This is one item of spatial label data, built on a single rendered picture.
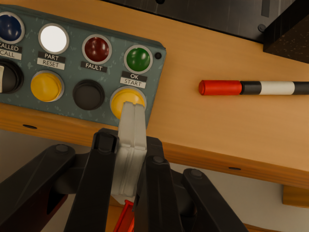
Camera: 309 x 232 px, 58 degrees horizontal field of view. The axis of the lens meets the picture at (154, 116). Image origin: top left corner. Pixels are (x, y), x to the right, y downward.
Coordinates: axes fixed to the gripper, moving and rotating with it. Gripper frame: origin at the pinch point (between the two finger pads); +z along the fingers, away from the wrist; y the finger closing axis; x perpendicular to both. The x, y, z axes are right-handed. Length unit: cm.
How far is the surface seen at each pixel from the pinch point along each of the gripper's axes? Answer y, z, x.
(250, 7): 11.9, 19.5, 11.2
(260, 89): 13.1, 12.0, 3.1
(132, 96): -0.1, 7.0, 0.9
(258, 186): 67, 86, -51
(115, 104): -1.3, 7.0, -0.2
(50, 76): -7.0, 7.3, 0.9
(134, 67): -0.4, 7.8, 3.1
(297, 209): 86, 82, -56
